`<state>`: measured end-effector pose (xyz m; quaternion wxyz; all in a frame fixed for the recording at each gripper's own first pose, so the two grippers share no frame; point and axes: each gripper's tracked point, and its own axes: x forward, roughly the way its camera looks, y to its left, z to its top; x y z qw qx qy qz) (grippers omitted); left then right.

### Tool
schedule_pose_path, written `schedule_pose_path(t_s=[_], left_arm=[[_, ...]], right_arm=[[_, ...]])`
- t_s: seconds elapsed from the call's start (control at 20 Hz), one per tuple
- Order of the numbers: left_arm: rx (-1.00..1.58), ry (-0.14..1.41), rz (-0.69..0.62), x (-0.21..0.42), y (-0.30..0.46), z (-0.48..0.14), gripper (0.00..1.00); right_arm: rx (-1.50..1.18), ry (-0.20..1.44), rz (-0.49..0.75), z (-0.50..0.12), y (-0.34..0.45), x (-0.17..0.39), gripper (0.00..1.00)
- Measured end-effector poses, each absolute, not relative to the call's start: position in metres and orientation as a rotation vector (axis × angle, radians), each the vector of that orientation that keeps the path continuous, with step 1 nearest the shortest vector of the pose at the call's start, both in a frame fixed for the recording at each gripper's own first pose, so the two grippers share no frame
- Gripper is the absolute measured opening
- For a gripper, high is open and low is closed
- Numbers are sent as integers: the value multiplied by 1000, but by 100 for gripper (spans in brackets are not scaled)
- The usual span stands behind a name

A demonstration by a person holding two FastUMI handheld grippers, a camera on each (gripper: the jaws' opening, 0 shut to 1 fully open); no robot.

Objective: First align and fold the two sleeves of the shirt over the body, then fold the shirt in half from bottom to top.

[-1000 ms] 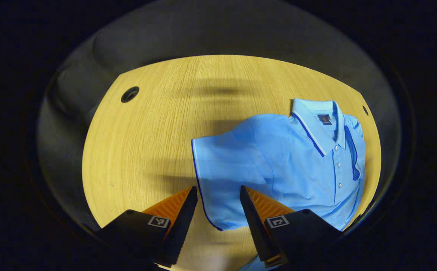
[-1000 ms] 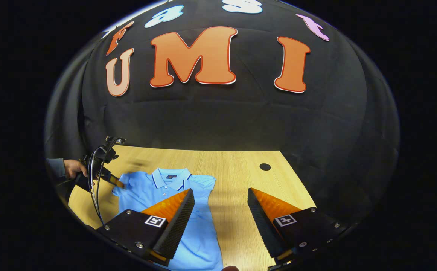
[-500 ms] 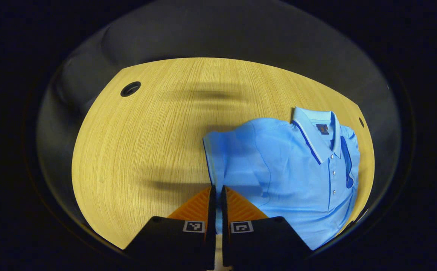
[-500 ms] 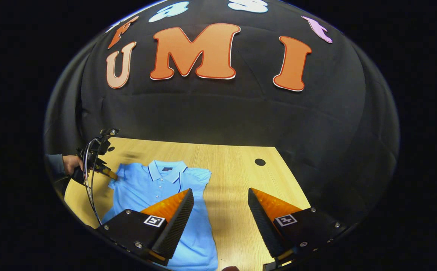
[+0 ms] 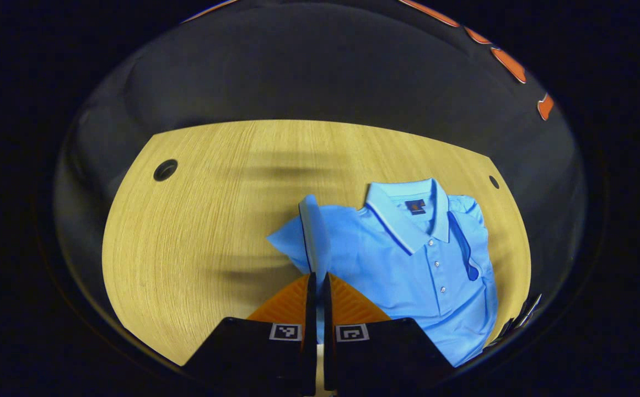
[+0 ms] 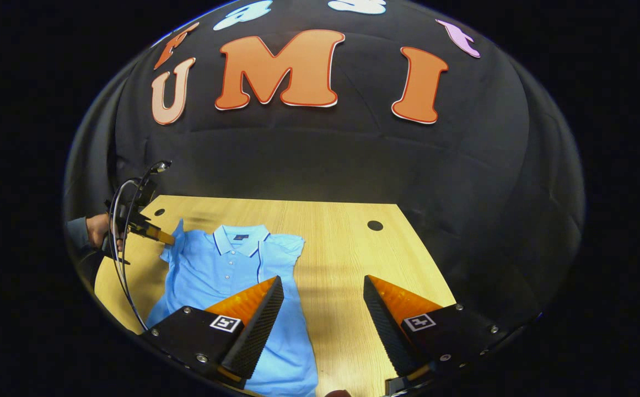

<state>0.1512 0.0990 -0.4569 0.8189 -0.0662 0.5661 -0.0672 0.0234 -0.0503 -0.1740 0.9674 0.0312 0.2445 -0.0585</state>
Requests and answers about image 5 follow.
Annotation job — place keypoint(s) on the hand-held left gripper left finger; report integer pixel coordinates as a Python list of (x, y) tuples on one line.
[(311, 331)]

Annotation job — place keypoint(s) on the dark grey side curtain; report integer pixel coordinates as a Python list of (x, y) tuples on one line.
[(91, 165)]

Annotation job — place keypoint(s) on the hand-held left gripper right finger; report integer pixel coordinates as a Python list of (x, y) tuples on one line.
[(328, 331)]

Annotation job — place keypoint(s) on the light blue polo T-shirt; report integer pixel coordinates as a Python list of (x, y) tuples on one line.
[(397, 264)]

